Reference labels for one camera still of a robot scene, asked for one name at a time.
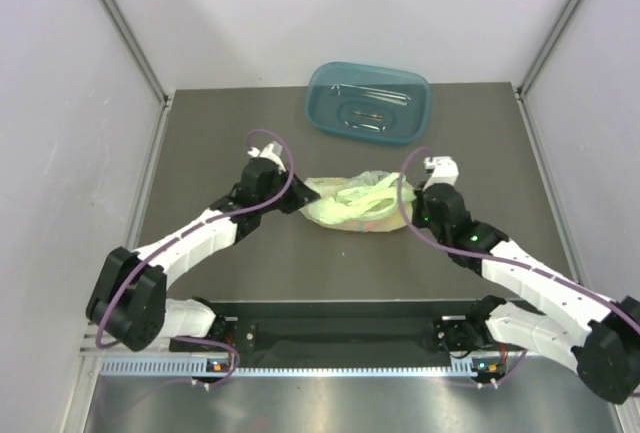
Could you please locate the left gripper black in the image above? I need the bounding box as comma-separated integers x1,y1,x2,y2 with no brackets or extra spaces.
258,164,319,214

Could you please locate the light green plastic bag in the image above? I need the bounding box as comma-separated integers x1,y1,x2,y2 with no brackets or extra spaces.
301,171,415,233

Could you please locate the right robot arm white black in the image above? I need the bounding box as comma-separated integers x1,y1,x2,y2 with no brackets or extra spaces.
411,182,639,405

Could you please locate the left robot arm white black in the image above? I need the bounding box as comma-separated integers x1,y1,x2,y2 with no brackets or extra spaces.
86,157,320,352

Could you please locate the teal plastic container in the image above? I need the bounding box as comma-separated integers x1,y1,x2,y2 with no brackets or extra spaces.
304,62,433,146

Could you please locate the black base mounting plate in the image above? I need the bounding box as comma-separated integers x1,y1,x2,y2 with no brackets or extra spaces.
168,297,516,369

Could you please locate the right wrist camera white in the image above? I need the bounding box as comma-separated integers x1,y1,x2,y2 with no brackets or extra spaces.
423,156,459,188

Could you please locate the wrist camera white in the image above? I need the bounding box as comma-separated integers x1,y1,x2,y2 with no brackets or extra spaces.
247,141,287,172
423,156,459,188

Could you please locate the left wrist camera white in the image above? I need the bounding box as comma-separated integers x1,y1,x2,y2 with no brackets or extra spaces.
247,141,287,172

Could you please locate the aluminium rail profile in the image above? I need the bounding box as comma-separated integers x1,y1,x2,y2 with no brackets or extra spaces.
79,322,174,358

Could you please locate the grey slotted cable duct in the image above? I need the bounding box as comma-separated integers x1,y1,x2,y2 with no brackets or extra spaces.
99,356,501,378

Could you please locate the left aluminium frame post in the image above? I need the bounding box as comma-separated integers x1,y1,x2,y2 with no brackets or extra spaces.
98,0,169,104

